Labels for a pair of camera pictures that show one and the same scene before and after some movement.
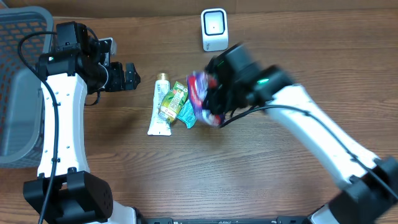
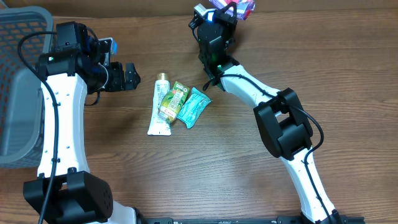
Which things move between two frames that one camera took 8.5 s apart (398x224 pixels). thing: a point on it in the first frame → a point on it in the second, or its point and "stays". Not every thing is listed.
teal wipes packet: (187, 114) stays
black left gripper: (123, 76) stays
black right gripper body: (216, 90) → (222, 22)
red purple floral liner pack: (199, 85) → (244, 8)
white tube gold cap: (159, 125) stays
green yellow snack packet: (172, 101) stays
